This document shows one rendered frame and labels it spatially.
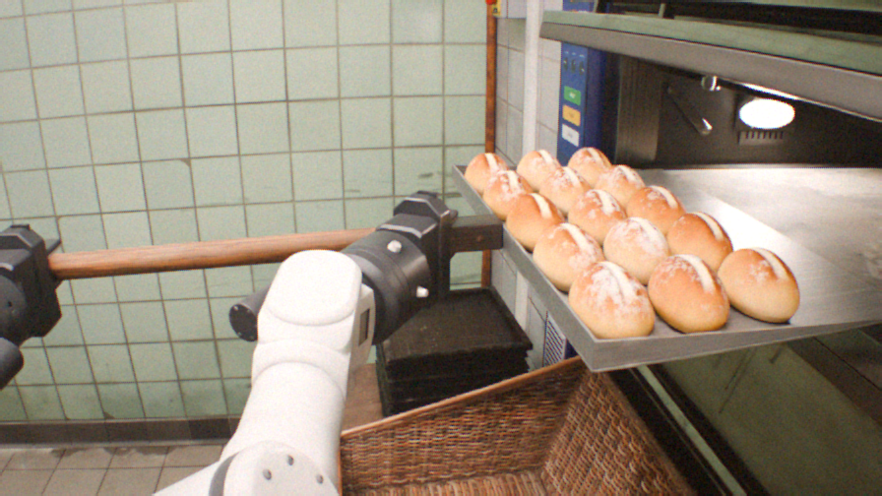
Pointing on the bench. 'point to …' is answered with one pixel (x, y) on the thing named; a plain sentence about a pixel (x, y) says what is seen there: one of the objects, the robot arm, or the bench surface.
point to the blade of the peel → (829, 304)
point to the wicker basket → (516, 444)
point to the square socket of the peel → (475, 233)
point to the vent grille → (555, 342)
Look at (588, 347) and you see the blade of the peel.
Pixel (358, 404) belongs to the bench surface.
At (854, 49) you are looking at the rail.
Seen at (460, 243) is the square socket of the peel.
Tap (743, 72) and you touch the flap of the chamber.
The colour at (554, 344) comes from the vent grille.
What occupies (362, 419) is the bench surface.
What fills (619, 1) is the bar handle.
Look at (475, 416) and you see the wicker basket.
